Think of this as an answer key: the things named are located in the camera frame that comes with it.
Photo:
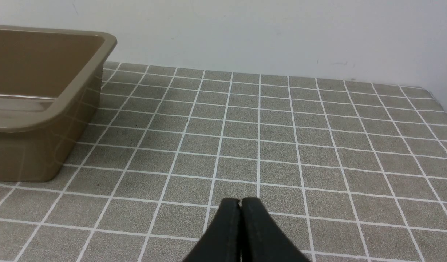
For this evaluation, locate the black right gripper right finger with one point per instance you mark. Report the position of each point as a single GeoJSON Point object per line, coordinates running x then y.
{"type": "Point", "coordinates": [263, 240]}

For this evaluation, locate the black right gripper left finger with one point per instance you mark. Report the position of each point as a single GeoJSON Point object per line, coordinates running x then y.
{"type": "Point", "coordinates": [220, 242]}

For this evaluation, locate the grey checkered tablecloth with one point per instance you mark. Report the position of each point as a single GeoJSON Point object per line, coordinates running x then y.
{"type": "Point", "coordinates": [350, 171]}

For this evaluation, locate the brown plastic bin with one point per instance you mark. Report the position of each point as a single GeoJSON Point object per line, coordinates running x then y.
{"type": "Point", "coordinates": [50, 82]}

